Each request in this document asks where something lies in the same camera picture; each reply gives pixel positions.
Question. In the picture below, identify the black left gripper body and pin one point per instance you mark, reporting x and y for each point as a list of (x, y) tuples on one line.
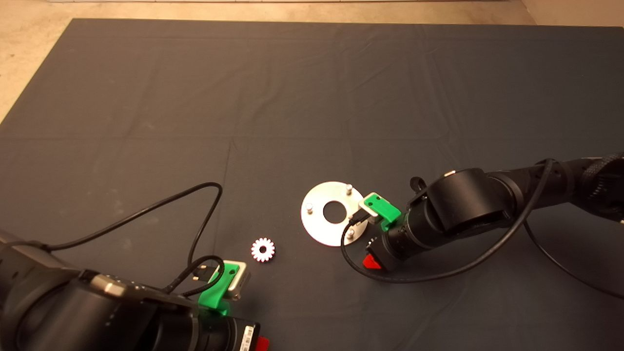
[(243, 336)]

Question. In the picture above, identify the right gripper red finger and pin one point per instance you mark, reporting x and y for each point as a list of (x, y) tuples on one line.
[(371, 263)]

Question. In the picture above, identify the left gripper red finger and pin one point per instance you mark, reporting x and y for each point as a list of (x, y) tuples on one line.
[(262, 343)]

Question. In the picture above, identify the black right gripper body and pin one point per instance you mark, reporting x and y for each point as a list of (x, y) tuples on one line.
[(387, 253)]

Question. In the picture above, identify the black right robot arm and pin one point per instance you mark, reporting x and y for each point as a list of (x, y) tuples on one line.
[(463, 204)]

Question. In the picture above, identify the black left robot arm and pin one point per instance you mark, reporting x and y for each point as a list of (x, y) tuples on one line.
[(73, 312)]

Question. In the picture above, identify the round metal carrier plate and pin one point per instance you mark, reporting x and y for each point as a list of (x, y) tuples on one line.
[(317, 229)]

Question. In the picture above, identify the white shiny small gear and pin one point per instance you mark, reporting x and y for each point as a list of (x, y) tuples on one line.
[(257, 250)]

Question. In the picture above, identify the dark grey table cloth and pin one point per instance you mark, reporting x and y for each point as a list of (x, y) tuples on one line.
[(312, 97)]

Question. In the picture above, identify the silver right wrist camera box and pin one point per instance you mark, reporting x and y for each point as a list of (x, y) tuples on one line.
[(368, 212)]

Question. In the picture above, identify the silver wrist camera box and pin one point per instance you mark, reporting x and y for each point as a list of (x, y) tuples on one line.
[(241, 280), (368, 212)]

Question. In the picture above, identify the green right camera mount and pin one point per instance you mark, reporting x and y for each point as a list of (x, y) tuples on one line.
[(385, 207)]

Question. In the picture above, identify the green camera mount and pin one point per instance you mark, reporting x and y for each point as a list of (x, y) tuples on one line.
[(214, 292), (385, 207)]

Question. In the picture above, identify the green left camera mount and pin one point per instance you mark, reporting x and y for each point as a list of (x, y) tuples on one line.
[(214, 292)]

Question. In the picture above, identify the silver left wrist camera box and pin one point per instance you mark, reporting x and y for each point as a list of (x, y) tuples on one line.
[(241, 280)]

